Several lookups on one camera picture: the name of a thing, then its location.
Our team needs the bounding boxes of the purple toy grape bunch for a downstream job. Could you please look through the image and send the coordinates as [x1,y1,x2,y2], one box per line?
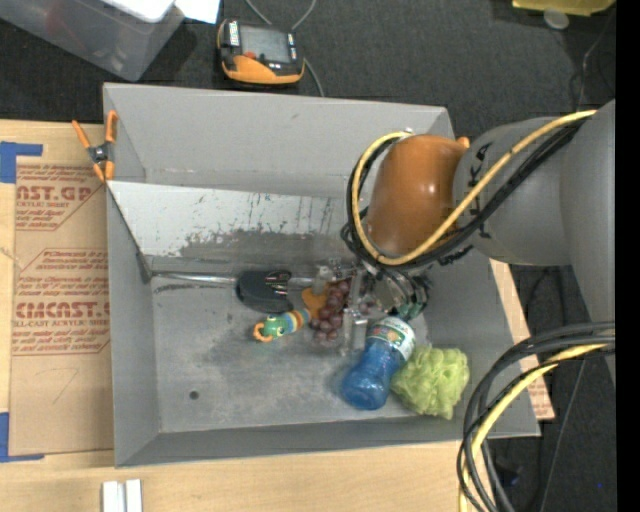
[308,279,352,347]

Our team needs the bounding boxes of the blue plastic bottle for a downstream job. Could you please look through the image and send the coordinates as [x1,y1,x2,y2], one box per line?
[340,315,418,412]

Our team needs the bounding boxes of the multicoloured caterpillar toy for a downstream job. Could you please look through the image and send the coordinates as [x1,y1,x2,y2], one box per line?
[252,285,329,344]

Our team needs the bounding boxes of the green mesh bath sponge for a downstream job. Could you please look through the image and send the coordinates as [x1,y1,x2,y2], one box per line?
[389,343,472,421]

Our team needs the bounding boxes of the black sunglasses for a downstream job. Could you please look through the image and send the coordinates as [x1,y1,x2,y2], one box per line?
[235,269,295,315]

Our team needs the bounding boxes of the grey metal bin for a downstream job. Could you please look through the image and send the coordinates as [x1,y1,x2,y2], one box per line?
[102,82,544,469]

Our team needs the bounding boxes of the brown cardboard board, red print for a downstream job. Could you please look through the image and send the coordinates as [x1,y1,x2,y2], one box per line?
[0,118,117,464]

